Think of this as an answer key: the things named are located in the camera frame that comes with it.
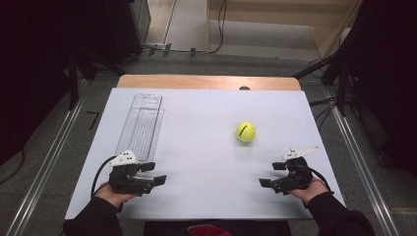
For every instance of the black tripod stand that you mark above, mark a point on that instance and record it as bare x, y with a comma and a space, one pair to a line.
341, 85

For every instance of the clear plastic tray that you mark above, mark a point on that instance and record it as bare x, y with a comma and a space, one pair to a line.
142, 126

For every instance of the dark cabinet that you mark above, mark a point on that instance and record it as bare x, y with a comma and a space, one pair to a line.
108, 26

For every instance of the person's left hand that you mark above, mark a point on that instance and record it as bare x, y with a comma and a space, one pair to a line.
113, 196

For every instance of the wooden table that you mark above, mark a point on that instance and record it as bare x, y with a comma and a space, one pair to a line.
196, 82

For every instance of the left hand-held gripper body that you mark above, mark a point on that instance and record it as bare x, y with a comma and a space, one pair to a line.
126, 182

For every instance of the yellow tennis ball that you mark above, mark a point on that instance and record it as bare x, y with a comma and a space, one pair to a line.
246, 132

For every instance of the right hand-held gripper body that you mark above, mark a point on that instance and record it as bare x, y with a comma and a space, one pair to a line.
296, 178

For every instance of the black metal stand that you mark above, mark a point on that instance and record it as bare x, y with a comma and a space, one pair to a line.
73, 82

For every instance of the red cloth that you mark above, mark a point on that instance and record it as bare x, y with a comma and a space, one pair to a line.
209, 231

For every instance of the person's right hand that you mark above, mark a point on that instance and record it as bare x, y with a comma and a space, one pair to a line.
313, 193

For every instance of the wooden partition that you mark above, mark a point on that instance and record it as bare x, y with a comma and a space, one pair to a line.
327, 36

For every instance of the metal floor rail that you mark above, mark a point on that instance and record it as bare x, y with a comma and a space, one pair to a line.
360, 167
46, 167

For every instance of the dark table grommet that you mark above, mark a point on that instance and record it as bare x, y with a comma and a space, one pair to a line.
244, 88

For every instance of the black curtain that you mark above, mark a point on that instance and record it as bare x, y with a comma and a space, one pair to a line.
29, 72
387, 82

